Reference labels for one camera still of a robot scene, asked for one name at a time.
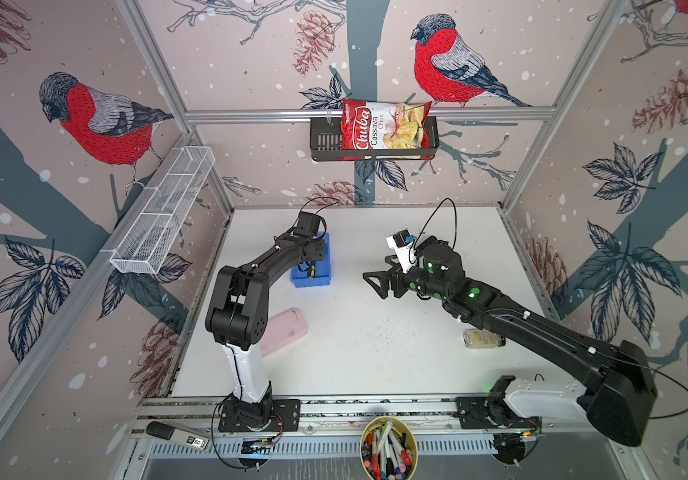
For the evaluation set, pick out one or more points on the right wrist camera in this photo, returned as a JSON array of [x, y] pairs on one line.
[[403, 244]]

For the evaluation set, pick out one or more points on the black handheld device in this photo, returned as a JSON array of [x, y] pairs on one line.
[[178, 435]]

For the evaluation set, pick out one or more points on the pink plastic case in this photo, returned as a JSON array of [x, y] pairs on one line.
[[283, 330]]

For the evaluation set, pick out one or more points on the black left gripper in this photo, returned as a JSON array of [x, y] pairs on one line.
[[320, 249]]

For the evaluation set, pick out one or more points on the red cassava chips bag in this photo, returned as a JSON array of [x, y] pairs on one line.
[[401, 122]]

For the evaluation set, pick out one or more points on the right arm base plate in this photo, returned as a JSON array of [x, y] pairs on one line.
[[481, 413]]

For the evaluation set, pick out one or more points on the white wire mesh shelf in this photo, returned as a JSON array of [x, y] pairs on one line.
[[151, 237]]

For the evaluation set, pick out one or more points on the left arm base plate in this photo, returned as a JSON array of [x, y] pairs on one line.
[[242, 417]]

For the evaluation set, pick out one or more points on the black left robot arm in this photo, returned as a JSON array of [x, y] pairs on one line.
[[238, 316]]

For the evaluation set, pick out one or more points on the black wall basket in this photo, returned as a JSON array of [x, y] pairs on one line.
[[329, 143]]

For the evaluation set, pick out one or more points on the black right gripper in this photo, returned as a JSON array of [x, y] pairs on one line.
[[396, 278]]

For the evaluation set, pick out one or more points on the cup of pens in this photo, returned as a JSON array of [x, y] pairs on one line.
[[388, 450]]

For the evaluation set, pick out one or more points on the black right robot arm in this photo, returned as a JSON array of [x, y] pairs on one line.
[[618, 391]]

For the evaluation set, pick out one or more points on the blue plastic bin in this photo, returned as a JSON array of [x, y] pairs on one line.
[[324, 271]]

